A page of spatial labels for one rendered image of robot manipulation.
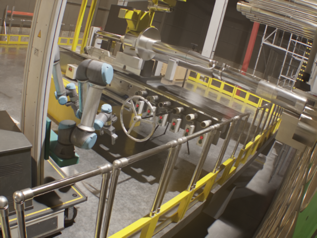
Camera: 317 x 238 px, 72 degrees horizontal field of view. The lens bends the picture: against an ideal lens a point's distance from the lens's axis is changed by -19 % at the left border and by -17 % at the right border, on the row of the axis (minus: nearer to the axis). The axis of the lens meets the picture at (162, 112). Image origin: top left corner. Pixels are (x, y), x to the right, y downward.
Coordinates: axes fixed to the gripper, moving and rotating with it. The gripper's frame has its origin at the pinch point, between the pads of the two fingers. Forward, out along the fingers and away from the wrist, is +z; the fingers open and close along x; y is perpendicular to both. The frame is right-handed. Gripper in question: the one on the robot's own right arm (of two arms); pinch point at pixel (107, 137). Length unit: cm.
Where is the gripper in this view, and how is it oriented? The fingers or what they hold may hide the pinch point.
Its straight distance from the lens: 204.6
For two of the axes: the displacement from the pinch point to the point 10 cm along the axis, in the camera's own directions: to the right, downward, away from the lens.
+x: 7.8, 4.8, -3.9
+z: -1.2, 7.3, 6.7
